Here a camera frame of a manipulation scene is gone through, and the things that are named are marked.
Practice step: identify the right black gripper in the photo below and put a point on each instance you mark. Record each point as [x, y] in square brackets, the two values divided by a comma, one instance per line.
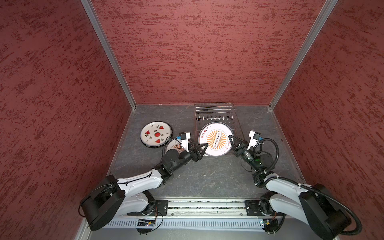
[240, 148]

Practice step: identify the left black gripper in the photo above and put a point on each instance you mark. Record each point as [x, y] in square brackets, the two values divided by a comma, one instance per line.
[198, 155]

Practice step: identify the orange sunburst white plate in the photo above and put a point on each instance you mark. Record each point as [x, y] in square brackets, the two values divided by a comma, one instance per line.
[170, 144]

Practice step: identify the watermelon plate blue rim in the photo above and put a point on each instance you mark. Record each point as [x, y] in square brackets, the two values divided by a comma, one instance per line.
[157, 127]

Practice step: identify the dark rim striped plate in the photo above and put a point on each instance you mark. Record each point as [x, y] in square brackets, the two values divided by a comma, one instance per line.
[154, 139]

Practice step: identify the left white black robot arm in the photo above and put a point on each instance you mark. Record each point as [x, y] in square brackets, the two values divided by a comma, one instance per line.
[116, 197]

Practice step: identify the left small circuit board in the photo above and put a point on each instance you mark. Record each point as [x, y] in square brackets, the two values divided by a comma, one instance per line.
[146, 223]

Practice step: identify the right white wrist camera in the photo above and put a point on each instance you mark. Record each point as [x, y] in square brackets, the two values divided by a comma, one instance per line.
[255, 139]

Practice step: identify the steel wire dish rack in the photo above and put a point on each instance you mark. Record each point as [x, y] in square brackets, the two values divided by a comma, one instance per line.
[222, 113]

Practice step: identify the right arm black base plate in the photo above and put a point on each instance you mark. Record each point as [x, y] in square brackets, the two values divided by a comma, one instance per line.
[258, 208]

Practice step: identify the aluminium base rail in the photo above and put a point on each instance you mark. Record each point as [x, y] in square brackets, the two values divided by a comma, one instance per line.
[227, 208]

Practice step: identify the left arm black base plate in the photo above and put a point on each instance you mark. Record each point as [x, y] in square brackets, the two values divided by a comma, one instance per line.
[160, 207]

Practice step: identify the white perforated cable tray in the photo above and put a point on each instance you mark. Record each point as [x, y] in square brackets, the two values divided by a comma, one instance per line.
[253, 225]

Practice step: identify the right aluminium corner post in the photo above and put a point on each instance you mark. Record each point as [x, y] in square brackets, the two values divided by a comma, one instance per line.
[313, 33]

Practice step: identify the aluminium corner post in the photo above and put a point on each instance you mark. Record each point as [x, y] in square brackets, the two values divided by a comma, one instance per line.
[313, 33]
[95, 22]

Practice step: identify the left aluminium corner post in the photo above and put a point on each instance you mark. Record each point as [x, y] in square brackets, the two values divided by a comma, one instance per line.
[95, 22]

